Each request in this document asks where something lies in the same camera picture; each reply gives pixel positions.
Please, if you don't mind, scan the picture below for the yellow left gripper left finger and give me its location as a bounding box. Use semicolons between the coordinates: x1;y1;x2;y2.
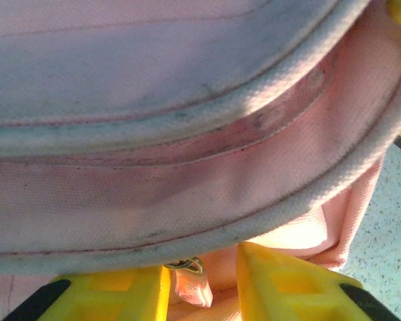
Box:
1;266;172;321

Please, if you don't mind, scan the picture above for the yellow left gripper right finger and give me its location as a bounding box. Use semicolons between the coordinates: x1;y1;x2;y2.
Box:
235;241;401;321

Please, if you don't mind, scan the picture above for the pink zipper pull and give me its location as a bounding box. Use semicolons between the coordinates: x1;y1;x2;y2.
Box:
163;256;211;308

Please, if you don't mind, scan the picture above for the pink student backpack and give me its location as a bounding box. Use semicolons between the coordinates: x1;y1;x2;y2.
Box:
0;0;401;321

